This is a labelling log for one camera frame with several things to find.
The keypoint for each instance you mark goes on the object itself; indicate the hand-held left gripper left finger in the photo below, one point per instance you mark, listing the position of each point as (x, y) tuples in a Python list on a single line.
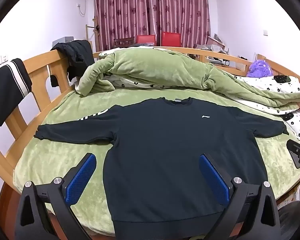
[(81, 177)]

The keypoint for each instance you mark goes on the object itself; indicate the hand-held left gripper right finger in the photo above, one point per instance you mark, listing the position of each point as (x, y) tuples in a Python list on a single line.
[(214, 177)]

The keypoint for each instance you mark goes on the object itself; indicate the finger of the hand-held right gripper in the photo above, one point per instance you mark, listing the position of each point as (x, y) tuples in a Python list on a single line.
[(294, 151)]

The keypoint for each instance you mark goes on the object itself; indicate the black sweatshirt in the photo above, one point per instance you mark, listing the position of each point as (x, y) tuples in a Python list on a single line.
[(164, 150)]

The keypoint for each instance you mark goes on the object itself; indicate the white floral pillow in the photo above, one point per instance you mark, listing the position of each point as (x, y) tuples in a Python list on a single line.
[(298, 125)]

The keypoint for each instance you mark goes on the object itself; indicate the green plush bed sheet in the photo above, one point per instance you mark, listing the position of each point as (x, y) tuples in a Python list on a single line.
[(65, 155)]

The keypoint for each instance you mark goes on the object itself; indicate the purple plush toy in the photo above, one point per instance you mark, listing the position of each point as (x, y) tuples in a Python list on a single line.
[(259, 68)]

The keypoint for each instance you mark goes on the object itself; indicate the black garment with white stripes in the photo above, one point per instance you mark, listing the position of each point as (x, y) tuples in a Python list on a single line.
[(7, 87)]

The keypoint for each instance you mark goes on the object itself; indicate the black jacket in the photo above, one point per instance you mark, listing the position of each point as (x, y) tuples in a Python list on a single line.
[(77, 55)]

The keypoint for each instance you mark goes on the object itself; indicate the green quilt with floral lining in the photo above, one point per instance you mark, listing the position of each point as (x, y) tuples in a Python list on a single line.
[(152, 65)]

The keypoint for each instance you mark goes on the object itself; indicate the open cardboard box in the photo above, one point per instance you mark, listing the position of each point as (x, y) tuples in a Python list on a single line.
[(212, 43)]

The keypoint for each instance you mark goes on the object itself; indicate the grey box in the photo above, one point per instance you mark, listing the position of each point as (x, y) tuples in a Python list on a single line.
[(62, 40)]

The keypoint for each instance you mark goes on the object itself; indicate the dark wooden chair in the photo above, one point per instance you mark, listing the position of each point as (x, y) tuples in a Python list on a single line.
[(123, 41)]

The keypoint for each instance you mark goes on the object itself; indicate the wooden rack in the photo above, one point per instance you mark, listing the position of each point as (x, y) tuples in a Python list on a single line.
[(97, 35)]

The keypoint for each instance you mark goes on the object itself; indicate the red chair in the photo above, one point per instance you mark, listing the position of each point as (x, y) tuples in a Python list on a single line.
[(145, 39), (170, 38)]

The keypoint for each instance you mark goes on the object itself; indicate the maroon floral curtain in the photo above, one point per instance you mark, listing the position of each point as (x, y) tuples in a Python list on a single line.
[(150, 10)]

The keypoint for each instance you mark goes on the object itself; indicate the wooden bed frame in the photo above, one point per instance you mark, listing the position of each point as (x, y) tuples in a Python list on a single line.
[(37, 65)]

